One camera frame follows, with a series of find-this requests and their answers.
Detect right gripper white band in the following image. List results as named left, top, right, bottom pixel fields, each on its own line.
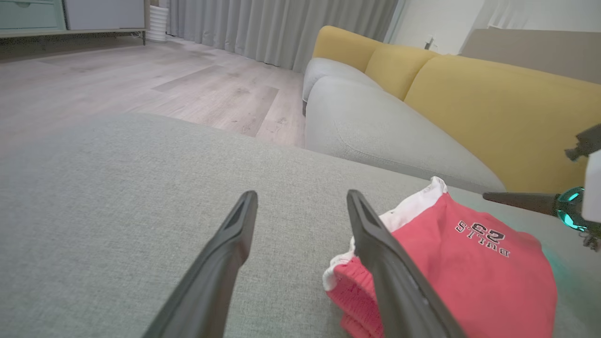
left=483, top=150, right=601, bottom=235

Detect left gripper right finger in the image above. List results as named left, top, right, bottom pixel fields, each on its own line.
left=347, top=189, right=465, bottom=338

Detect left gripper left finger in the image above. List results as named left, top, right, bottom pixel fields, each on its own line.
left=143, top=190, right=259, bottom=338

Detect red shorts with white stripes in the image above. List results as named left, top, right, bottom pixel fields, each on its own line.
left=323, top=176, right=558, bottom=338

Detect large yellow sofa back cushion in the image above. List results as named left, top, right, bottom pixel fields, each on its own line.
left=404, top=54, right=601, bottom=194

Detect taupe upholstered panel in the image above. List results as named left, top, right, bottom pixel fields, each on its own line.
left=459, top=27, right=601, bottom=86

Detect small grey sofa seat cushion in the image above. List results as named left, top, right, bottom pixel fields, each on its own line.
left=303, top=57, right=382, bottom=103

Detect white ribbed cylinder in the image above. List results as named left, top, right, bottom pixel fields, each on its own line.
left=146, top=5, right=169, bottom=43

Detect grey pleated curtain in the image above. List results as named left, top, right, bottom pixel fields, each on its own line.
left=167, top=0, right=400, bottom=73

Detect cabinet with teal drawer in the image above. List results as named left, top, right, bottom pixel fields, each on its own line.
left=0, top=0, right=151, bottom=46

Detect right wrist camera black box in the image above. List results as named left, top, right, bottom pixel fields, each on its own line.
left=565, top=124, right=601, bottom=161

